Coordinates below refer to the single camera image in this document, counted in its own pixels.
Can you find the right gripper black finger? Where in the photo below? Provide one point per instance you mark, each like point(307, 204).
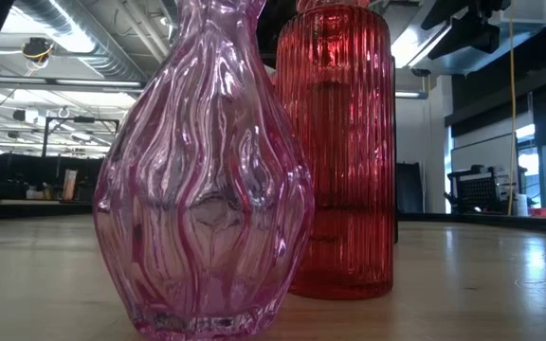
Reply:
point(479, 38)

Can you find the red ribbed cylinder vase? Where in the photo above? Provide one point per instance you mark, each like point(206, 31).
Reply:
point(349, 166)

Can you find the pink wavy glass vase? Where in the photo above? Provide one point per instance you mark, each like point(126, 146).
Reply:
point(202, 189)

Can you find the short ceiling light strip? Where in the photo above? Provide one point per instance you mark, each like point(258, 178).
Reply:
point(410, 94)

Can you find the black standing panel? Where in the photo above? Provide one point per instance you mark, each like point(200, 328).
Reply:
point(410, 189)

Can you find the white paper roll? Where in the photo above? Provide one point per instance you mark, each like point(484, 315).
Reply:
point(522, 206)

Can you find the red flat box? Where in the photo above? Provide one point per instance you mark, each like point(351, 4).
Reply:
point(543, 211)

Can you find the long ceiling light strip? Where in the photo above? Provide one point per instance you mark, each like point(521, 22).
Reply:
point(41, 82)

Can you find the peach paper bag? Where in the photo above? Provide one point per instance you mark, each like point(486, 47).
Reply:
point(70, 184)

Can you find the black desk row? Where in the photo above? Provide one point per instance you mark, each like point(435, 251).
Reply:
point(17, 180)

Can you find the black security camera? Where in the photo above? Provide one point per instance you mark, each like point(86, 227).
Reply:
point(420, 72)

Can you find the black table edge rail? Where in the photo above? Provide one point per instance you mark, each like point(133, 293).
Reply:
point(420, 216)

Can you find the black overhead gantry frame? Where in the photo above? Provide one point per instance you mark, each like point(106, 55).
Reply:
point(45, 137)

